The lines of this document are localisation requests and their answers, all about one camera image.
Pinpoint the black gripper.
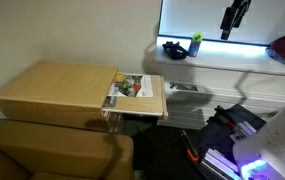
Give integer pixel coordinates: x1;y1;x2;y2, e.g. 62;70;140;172
220;0;251;40

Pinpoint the wooden drawer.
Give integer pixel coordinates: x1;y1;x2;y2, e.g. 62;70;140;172
102;75;168;120

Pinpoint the dark booklet in drawer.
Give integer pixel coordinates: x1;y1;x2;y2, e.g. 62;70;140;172
104;96;117;107

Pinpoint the blue can with green top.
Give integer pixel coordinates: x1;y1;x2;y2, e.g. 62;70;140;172
188;33;203;57

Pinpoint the white window sill shelf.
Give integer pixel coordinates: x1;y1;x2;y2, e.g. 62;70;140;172
155;36;285;76

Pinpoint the white radiator cover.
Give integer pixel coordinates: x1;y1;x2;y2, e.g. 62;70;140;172
158;65;285;129

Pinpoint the printed leaflet on heater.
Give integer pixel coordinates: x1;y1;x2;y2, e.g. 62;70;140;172
169;82;198;92

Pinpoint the black open bag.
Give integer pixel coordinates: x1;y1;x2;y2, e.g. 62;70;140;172
195;104;266;158

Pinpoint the colourful printed magazine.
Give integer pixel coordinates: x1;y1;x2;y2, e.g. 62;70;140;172
108;74;153;98

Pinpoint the small yellow box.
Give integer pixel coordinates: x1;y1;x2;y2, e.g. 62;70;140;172
114;73;124;82

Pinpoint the light wooden nightstand cabinet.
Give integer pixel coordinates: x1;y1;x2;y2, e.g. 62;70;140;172
0;61;118;131

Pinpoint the tan leather armchair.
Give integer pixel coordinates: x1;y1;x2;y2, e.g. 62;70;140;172
0;119;134;180

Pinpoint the black bundled strap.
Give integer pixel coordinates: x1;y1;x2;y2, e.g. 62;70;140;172
162;40;190;61

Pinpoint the orange handled tool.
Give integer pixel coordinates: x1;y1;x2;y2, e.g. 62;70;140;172
181;130;199;163

